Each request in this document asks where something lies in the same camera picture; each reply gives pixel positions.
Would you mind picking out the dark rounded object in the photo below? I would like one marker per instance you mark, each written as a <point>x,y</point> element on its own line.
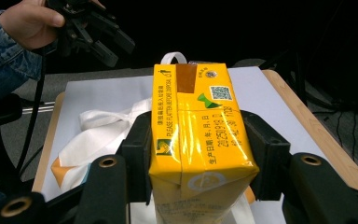
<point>0,109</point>

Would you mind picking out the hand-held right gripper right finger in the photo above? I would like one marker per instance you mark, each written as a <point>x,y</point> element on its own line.
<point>267,149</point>

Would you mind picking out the aluminium frame rail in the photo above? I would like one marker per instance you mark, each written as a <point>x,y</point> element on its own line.
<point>38,107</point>

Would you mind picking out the white green orange tote bag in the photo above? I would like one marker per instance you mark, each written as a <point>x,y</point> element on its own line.
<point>99,133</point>

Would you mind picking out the yellow drink carton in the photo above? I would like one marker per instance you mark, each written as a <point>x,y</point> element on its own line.
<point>199,124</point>

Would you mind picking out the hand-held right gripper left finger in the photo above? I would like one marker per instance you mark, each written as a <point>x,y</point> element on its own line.
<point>136,161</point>

